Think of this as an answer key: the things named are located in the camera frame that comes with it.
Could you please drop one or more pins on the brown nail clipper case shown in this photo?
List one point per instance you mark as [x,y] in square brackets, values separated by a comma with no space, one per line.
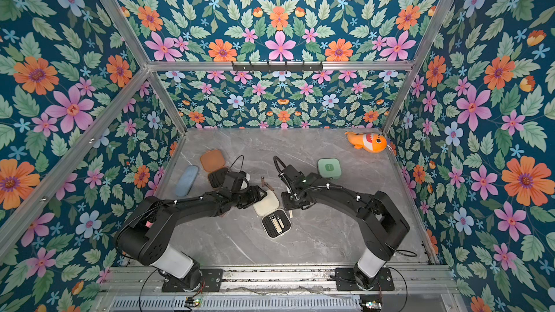
[213,162]

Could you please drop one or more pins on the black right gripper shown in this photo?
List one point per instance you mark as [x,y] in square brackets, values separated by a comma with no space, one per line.
[287,197]

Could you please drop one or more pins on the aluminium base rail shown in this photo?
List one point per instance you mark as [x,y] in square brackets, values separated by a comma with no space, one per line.
[330,279]

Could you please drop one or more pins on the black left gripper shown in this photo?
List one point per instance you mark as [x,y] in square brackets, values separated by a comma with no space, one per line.
[254,196]

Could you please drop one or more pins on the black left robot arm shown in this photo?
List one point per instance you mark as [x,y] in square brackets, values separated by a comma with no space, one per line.
[146,234]

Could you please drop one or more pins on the blue oval case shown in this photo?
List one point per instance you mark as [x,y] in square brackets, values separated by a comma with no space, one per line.
[186,181]

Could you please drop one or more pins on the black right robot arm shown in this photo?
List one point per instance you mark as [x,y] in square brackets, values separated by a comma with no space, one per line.
[382,225]

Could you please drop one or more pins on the cream large nail clipper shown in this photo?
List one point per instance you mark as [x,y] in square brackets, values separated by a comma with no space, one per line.
[274,221]

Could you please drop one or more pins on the orange clownfish plush toy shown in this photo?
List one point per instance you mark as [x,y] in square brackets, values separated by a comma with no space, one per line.
[371,142]

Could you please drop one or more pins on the cream nail clipper case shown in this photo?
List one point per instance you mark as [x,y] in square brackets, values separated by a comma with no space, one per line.
[270,205]

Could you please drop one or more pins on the green nail clipper case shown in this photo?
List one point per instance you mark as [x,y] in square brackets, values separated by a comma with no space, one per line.
[329,168]

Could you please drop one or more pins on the black hook rail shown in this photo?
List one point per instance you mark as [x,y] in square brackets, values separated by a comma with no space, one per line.
[277,66]

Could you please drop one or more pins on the small brown nail tool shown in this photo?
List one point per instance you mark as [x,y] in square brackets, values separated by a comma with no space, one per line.
[269,187]

